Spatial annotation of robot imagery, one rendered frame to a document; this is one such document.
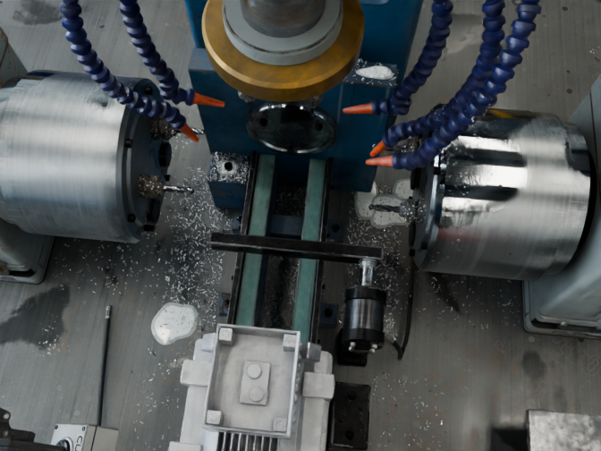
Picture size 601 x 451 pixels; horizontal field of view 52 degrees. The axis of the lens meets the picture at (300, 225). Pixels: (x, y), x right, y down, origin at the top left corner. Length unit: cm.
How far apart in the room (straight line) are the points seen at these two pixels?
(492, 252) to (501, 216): 6
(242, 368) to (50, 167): 37
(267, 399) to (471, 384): 46
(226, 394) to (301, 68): 39
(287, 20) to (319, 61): 6
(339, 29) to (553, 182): 35
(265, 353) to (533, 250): 38
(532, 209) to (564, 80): 62
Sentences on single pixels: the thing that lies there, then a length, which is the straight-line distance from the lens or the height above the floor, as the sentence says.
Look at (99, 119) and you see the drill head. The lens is 88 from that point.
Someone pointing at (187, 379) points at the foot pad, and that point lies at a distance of 82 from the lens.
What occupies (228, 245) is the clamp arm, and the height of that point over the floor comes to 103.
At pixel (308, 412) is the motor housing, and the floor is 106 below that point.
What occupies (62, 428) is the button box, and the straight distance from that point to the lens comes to 87.
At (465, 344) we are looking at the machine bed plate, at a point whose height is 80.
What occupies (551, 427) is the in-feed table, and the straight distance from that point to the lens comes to 103.
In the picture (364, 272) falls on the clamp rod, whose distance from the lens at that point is 90.
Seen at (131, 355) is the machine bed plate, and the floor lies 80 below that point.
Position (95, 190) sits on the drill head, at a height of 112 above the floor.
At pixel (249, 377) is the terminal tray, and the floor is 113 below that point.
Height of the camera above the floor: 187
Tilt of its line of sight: 67 degrees down
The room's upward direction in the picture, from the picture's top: straight up
